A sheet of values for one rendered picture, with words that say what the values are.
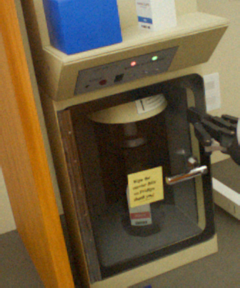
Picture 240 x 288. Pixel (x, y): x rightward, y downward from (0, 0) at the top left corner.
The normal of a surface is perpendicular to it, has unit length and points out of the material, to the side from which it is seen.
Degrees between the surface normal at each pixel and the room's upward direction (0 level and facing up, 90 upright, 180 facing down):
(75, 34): 90
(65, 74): 135
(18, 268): 0
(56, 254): 90
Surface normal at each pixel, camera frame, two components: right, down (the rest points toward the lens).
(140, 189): 0.38, 0.30
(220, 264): -0.14, -0.92
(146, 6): -0.85, 0.30
